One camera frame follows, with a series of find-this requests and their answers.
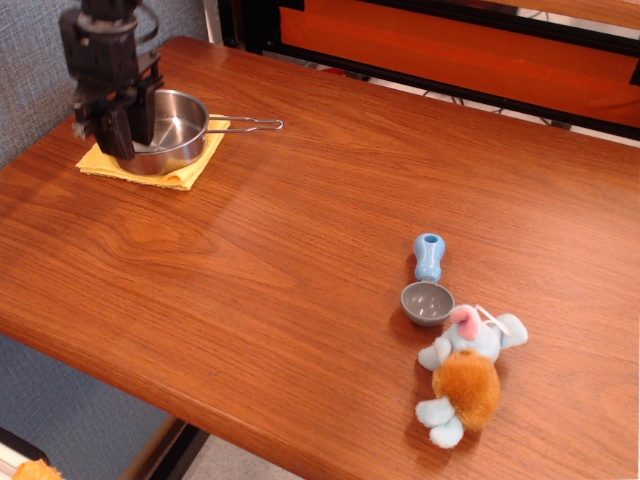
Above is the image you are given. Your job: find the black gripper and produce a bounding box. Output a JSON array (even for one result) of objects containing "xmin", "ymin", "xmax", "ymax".
[{"xmin": 59, "ymin": 9, "xmax": 163, "ymax": 160}]

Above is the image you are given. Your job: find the stainless steel pot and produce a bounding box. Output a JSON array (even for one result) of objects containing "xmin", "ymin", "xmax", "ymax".
[{"xmin": 116, "ymin": 89, "xmax": 284, "ymax": 176}]

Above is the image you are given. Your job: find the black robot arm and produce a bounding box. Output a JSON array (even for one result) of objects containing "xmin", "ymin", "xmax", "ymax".
[{"xmin": 59, "ymin": 1, "xmax": 163, "ymax": 161}]

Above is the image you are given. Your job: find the yellow folded cloth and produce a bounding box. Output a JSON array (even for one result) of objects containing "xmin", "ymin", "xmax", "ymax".
[{"xmin": 76, "ymin": 133, "xmax": 224, "ymax": 191}]

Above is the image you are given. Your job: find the orange fuzzy object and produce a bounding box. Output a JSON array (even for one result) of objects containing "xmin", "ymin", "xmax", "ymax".
[{"xmin": 12, "ymin": 460, "xmax": 63, "ymax": 480}]

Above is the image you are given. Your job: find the blue and orange plush toy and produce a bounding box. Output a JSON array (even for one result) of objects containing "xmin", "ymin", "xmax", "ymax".
[{"xmin": 415, "ymin": 305, "xmax": 528, "ymax": 449}]

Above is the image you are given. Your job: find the blue handled grey scoop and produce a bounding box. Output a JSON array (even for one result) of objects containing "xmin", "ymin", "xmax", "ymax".
[{"xmin": 400, "ymin": 233, "xmax": 455, "ymax": 326}]

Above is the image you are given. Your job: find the orange panel black frame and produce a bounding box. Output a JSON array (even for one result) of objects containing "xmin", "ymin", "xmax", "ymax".
[{"xmin": 218, "ymin": 1, "xmax": 639, "ymax": 139}]

